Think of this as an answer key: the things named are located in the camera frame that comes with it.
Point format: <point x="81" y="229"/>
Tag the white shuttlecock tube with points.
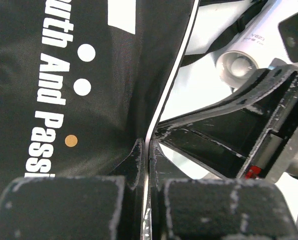
<point x="259" y="44"/>

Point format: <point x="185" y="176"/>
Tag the black racket cover bag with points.
<point x="82" y="80"/>

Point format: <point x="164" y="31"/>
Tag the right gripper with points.
<point x="267" y="129"/>

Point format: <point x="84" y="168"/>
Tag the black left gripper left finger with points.
<point x="75" y="207"/>

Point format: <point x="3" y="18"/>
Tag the blue racket cover bag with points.
<point x="217" y="23"/>

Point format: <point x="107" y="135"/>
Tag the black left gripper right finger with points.
<point x="214" y="209"/>

